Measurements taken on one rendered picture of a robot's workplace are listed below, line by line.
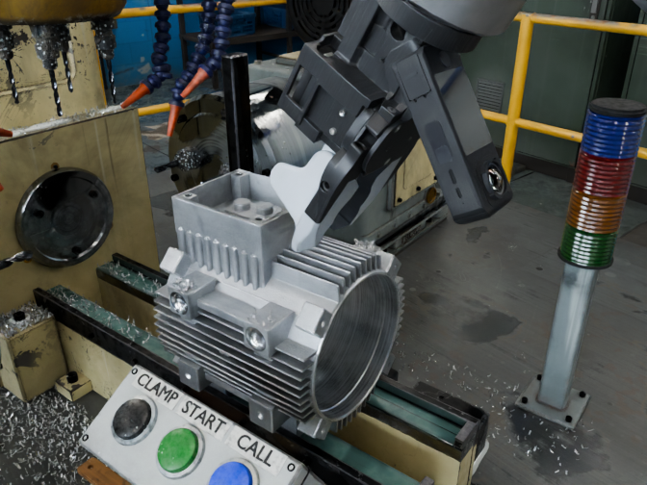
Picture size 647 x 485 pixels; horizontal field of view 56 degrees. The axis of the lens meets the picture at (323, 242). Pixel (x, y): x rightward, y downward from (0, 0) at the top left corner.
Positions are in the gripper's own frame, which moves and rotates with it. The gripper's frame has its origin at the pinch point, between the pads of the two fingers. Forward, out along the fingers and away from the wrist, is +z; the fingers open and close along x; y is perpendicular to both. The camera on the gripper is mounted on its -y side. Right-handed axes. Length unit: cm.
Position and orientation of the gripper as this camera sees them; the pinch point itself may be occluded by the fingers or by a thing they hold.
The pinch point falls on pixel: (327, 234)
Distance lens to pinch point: 49.7
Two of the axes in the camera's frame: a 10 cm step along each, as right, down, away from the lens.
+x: -6.0, 3.7, -7.1
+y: -6.9, -6.8, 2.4
